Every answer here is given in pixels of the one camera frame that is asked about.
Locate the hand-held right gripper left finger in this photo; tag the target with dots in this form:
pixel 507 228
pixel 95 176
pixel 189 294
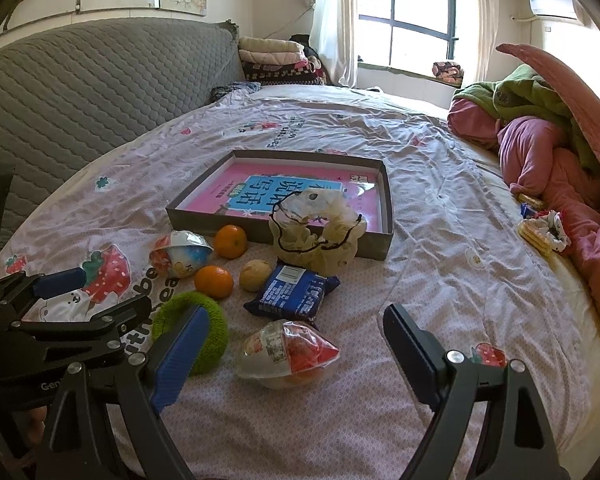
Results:
pixel 176 355

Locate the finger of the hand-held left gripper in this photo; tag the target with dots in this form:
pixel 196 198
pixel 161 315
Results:
pixel 115 316
pixel 60 282

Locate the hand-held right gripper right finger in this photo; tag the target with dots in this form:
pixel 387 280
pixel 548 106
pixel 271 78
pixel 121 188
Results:
pixel 416 355

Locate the orange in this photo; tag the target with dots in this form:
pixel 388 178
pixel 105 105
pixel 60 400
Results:
pixel 230 241
pixel 213 281

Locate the plastic-wrapped jelly cup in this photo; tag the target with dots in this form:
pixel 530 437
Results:
pixel 180 255
pixel 287 355

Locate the beige ball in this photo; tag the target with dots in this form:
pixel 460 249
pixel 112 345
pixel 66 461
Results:
pixel 255 275

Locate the grey cardboard box tray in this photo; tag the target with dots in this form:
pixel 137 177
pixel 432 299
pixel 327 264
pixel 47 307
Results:
pixel 205 220

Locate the pink and blue book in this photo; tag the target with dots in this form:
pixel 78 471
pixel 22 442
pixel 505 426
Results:
pixel 220 195

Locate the yellow biscuit pack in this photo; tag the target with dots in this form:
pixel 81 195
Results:
pixel 530 236

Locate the grey quilted headboard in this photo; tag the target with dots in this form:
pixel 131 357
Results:
pixel 80 95

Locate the small blue snack packet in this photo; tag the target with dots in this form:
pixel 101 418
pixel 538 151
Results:
pixel 531 205

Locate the pink quilt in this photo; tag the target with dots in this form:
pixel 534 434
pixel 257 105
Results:
pixel 535 155

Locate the dark patterned cloth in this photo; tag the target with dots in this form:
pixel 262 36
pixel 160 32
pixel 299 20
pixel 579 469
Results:
pixel 230 91

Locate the green blanket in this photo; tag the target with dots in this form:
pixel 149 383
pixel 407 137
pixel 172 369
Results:
pixel 525 95

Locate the folded cloth on windowsill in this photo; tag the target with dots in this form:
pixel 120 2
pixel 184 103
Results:
pixel 447 71

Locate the dark patterned folded blanket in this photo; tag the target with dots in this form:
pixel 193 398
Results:
pixel 280 74

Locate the pink folded blanket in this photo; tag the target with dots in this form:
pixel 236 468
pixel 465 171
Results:
pixel 267 58

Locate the mauve quilted pillow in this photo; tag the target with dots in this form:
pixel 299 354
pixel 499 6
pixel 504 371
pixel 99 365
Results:
pixel 570 90

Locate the cream folded blanket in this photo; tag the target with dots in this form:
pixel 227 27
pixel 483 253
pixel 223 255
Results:
pixel 270 43

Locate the white sheer curtain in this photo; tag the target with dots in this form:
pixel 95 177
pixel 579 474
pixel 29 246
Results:
pixel 485 20
pixel 335 20

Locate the window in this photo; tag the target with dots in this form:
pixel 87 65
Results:
pixel 420 5

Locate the white air conditioner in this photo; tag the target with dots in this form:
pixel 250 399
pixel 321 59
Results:
pixel 555 7

